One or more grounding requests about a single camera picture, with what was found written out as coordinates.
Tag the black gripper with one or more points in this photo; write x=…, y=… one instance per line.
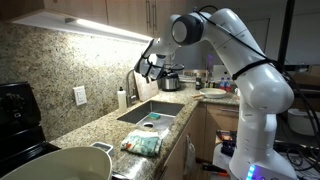
x=141, y=68

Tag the silver gooseneck faucet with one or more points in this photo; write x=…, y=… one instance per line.
x=128, y=83

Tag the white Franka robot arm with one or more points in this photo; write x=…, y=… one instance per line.
x=260, y=86

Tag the wooden cutting board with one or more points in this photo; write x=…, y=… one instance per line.
x=146, y=90

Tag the silver rice cooker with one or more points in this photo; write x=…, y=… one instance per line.
x=170, y=81

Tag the white soap dispenser bottle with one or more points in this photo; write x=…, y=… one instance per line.
x=122, y=100

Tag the stainless steel sink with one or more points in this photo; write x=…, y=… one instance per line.
x=160, y=110

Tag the teal sponge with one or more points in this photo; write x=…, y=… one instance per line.
x=154, y=116

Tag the small dark bottle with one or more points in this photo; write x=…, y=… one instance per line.
x=198, y=83

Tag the under-cabinet light strip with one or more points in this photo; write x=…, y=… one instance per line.
x=110, y=30

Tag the teal white dish towel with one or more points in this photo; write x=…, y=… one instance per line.
x=141, y=143

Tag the light wood upper cabinets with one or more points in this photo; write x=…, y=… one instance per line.
x=126, y=11

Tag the blue-label water bottle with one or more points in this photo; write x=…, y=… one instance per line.
x=228, y=84
x=222, y=83

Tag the wooden lower cabinets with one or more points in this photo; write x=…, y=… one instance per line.
x=213, y=123

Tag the small grey container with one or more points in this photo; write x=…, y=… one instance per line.
x=102, y=147

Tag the hanging grey cloth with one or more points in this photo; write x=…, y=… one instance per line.
x=189, y=156

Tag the black box with parts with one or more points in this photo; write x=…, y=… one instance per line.
x=227, y=141

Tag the white cooking pot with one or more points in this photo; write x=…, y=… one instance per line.
x=60, y=165

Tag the black stove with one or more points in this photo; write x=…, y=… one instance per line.
x=16, y=116

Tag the black vertical pole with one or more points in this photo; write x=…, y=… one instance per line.
x=286, y=30

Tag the white bucket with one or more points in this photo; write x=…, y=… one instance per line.
x=303, y=121

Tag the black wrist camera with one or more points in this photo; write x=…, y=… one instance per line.
x=144, y=55

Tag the white wall outlet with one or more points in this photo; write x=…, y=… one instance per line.
x=80, y=95

